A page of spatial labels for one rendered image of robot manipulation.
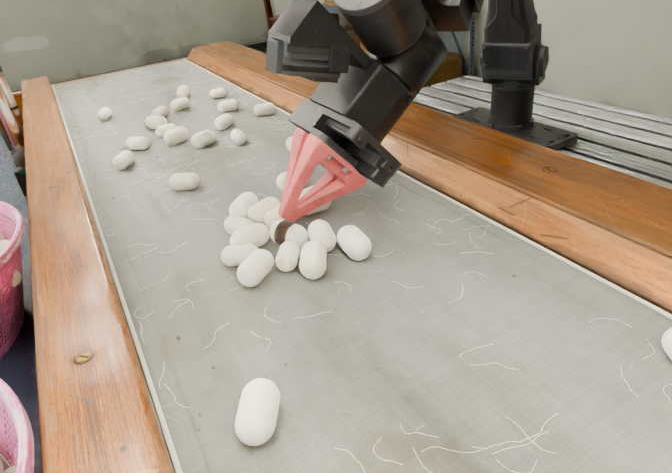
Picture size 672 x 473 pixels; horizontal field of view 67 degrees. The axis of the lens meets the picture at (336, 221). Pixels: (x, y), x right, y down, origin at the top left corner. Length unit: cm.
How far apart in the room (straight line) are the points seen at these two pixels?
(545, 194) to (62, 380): 37
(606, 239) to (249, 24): 495
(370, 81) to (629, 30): 223
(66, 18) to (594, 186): 461
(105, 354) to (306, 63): 25
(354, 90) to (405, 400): 24
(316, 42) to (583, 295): 26
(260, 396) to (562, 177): 32
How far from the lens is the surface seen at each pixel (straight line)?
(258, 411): 28
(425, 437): 29
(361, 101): 42
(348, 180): 45
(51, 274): 45
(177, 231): 51
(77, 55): 490
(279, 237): 43
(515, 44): 77
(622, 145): 83
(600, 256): 41
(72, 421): 31
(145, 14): 496
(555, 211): 44
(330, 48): 42
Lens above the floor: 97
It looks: 29 degrees down
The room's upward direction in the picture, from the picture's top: 7 degrees counter-clockwise
